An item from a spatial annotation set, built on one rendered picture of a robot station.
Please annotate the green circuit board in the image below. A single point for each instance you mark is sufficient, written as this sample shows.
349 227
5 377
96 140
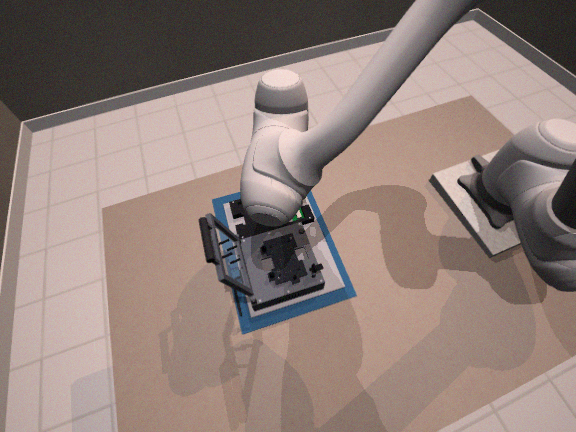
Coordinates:
299 215

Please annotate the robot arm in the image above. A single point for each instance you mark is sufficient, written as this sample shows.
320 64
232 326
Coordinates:
282 166

